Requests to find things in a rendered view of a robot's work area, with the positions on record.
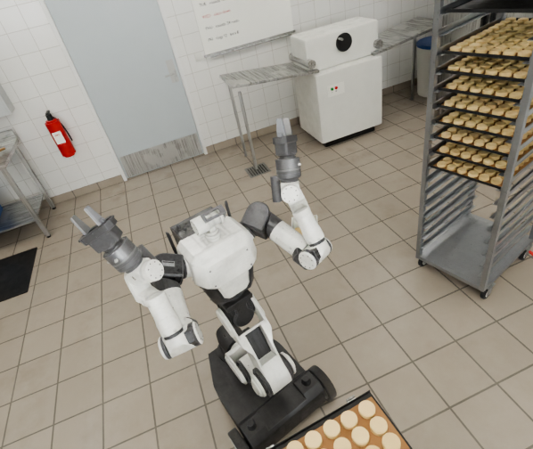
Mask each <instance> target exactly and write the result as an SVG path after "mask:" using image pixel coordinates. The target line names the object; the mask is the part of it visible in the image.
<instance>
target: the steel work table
mask: <svg viewBox="0 0 533 449"><path fill-rule="evenodd" d="M18 143H19V140H18V138H17V137H16V135H15V133H14V132H13V131H12V130H11V129H10V130H7V131H4V132H1V133H0V144H1V146H0V149H1V148H4V147H5V150H3V151H0V170H1V172H2V173H3V175H4V177H5V178H6V180H7V181H8V183H9V184H10V186H11V187H12V188H13V189H14V191H15V192H16V194H17V195H18V197H19V198H20V201H17V202H14V203H11V204H8V205H5V206H2V208H3V211H2V214H1V216H0V233H4V232H7V231H10V230H12V229H15V228H18V227H21V226H23V225H28V224H31V223H34V222H36V223H37V225H38V226H39V228H40V229H41V230H42V232H43V233H44V235H45V237H46V238H50V237H51V234H50V233H49V232H48V230H47V229H46V227H45V225H44V224H43V222H42V221H41V219H40V218H39V212H40V209H41V205H42V201H43V197H45V199H46V201H47V202H48V204H49V205H50V207H51V208H52V209H56V207H55V205H54V204H53V201H52V200H51V198H50V197H49V195H48V194H47V192H46V190H45V188H44V187H43V185H42V184H41V183H40V181H39V180H38V178H37V176H36V174H35V173H34V171H33V169H32V168H31V166H30V165H29V163H28V162H27V160H26V159H25V157H24V156H23V154H22V152H21V150H20V149H19V147H18ZM14 151H15V152H16V153H17V155H18V156H19V158H20V160H21V162H22V163H23V165H24V166H25V168H26V169H27V170H28V172H29V174H30V175H31V177H32V178H33V180H34V182H35V183H36V185H37V187H38V188H39V190H40V191H41V192H42V193H41V194H38V195H36V196H33V197H30V198H27V199H26V197H25V196H24V194H23V193H22V191H21V189H20V188H19V186H18V185H17V184H16V183H15V181H14V180H13V178H12V176H11V175H10V173H9V172H8V171H7V169H6V168H7V166H8V164H9V162H10V160H11V158H12V155H13V153H14Z"/></svg>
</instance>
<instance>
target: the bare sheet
mask: <svg viewBox="0 0 533 449"><path fill-rule="evenodd" d="M446 12H519V13H533V0H471V1H468V2H466V3H464V4H460V5H458V6H457V7H454V8H452V9H446Z"/></svg>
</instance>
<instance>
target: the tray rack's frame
mask: <svg viewBox="0 0 533 449"><path fill-rule="evenodd" d="M471 212H472V211H470V212H469V213H468V214H466V215H465V216H464V217H463V218H461V219H460V220H459V221H458V222H457V223H455V224H454V225H453V226H452V227H450V228H449V229H448V230H447V231H446V232H444V233H443V234H442V235H441V236H439V237H438V238H437V239H436V240H435V241H434V242H433V243H432V244H431V245H430V246H428V247H427V248H426V249H425V250H422V254H421V255H420V260H422V261H423V263H424V264H425V263H427V264H429V265H432V266H433V267H435V268H437V269H439V270H440V271H442V272H444V273H447V274H449V275H451V276H453V277H455V278H456V279H458V280H460V281H462V282H464V283H466V284H468V285H470V286H472V287H473V288H475V289H477V290H478V289H479V288H480V281H481V278H480V277H478V276H477V275H478V274H479V273H480V272H481V271H482V270H483V269H484V267H482V266H480V264H481V263H482V262H483V261H484V260H485V259H486V257H485V256H483V255H481V254H482V253H483V252H484V251H485V250H486V249H487V248H488V245H487V244H486V243H484V242H485V241H486V240H487V239H488V238H489V237H490V236H491V232H488V231H487V229H488V228H489V227H490V226H491V225H493V224H494V222H493V221H490V220H487V219H486V218H483V217H480V216H476V215H473V214H472V213H471ZM532 242H533V225H532V228H531V231H530V234H529V235H527V234H526V235H525V236H523V237H522V238H521V239H520V240H519V241H518V242H517V243H516V244H515V245H514V246H513V247H512V248H511V249H510V250H509V251H508V252H507V253H506V254H505V255H504V256H503V257H502V258H501V259H500V260H499V261H498V262H497V263H496V264H495V265H494V266H493V267H492V268H491V270H490V274H489V278H488V285H487V288H486V290H488V294H487V296H488V295H489V294H490V293H491V290H492V288H493V287H494V285H495V283H494V281H495V280H496V279H497V278H498V277H499V276H500V275H501V274H502V273H503V272H504V271H505V270H506V269H507V268H508V267H509V266H510V265H511V264H512V263H513V262H514V261H515V260H516V259H517V258H518V257H519V255H520V254H521V253H522V252H523V251H524V250H527V251H526V255H525V257H526V256H527V255H528V254H529V253H528V251H529V250H530V249H531V247H532V246H533V244H531V243H532Z"/></svg>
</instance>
